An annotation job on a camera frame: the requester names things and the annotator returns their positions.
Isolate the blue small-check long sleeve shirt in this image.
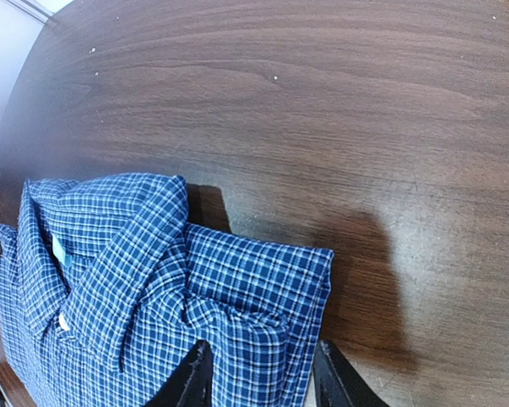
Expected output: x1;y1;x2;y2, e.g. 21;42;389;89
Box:
0;173;334;406

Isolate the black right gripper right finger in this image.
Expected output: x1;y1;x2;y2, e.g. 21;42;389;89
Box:
314;340;389;407

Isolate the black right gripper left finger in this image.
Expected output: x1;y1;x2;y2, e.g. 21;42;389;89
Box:
145;340;213;407

